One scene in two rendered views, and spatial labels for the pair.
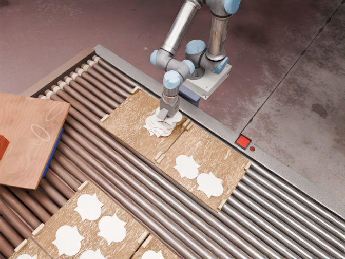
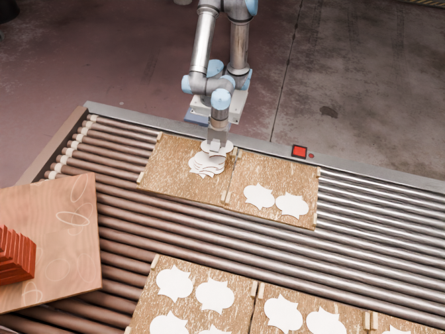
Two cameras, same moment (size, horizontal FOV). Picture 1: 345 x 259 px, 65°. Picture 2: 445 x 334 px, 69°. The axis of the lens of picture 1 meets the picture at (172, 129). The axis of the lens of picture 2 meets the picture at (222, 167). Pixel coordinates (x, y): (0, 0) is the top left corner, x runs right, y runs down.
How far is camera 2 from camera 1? 0.41 m
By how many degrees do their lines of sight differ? 15
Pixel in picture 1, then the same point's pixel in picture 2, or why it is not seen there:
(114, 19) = (68, 81)
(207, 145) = (267, 167)
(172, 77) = (222, 95)
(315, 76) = (310, 81)
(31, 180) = (91, 278)
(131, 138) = (183, 189)
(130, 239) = (241, 297)
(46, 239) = not seen: outside the picture
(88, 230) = (187, 310)
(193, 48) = (212, 69)
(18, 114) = (30, 207)
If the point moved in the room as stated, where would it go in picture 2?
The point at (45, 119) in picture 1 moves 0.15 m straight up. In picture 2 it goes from (71, 201) to (58, 179)
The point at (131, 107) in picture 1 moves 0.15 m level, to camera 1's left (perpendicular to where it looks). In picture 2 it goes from (163, 156) to (133, 162)
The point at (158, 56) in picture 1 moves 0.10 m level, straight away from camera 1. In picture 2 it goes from (191, 81) to (183, 67)
